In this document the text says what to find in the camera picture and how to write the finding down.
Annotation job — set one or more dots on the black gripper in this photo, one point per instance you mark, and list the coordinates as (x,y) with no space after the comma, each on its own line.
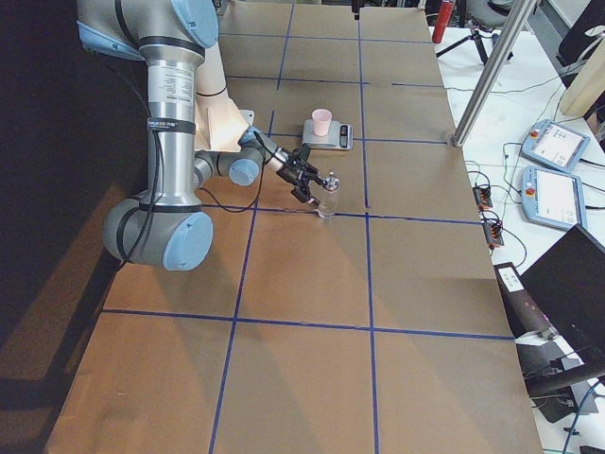
(287,173)

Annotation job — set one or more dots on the glass sauce bottle metal spout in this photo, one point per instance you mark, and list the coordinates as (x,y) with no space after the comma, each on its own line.
(328,202)

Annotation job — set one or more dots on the pink plastic cup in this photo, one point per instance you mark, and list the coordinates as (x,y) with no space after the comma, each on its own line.
(321,119)

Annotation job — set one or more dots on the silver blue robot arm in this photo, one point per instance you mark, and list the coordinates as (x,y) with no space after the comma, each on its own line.
(195,131)

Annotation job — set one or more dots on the white digital kitchen scale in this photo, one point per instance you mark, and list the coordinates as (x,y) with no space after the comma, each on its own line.
(338,137)

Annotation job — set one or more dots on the orange black connector box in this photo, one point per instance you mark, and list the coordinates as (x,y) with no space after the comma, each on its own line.
(483,199)

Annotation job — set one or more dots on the black tripod leg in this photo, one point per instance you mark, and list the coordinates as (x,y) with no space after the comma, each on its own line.
(477,38)

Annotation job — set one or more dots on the red cylinder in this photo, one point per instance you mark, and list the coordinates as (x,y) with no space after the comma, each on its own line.
(443,18)

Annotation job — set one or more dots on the blue teach pendant far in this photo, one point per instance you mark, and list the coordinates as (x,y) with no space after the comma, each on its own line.
(554,145)

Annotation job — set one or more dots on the blue teach pendant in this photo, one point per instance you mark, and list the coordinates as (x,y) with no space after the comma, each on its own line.
(554,145)
(552,198)

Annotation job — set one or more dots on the blue teach pendant near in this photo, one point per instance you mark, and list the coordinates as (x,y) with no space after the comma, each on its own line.
(552,198)

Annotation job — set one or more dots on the black monitor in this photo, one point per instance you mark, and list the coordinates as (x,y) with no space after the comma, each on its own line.
(567,283)

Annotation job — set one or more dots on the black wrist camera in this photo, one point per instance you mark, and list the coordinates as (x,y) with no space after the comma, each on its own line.
(302,195)

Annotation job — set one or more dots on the aluminium frame post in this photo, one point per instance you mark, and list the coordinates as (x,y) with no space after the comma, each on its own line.
(517,18)

